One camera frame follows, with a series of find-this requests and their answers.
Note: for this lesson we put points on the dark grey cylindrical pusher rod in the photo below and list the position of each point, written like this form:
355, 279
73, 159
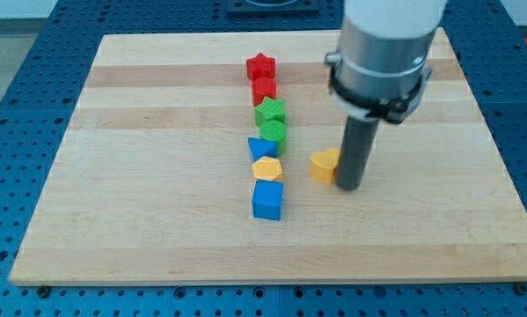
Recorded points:
355, 149

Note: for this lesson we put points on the yellow heart block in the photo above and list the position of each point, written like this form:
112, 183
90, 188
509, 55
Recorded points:
324, 165

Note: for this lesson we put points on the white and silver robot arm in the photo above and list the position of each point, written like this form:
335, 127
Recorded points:
378, 72

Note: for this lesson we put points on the light wooden board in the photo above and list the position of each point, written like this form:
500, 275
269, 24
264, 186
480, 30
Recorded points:
152, 183

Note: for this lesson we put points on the green cylinder block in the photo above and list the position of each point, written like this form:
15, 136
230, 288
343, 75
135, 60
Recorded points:
275, 131

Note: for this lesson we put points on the green star block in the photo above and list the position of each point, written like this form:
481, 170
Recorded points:
270, 110

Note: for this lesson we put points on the yellow hexagon block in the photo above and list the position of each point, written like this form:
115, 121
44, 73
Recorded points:
268, 169

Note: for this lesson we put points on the blue triangle block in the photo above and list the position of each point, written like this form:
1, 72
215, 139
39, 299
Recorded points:
261, 148

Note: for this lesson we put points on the red cylinder block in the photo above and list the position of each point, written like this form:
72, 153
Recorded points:
263, 87

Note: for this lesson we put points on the blue cube block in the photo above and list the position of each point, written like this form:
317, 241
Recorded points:
267, 199

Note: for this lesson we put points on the red star block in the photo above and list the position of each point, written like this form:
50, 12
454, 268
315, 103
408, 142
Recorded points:
260, 66

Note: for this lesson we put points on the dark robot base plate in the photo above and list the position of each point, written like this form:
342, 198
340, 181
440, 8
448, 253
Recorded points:
271, 6

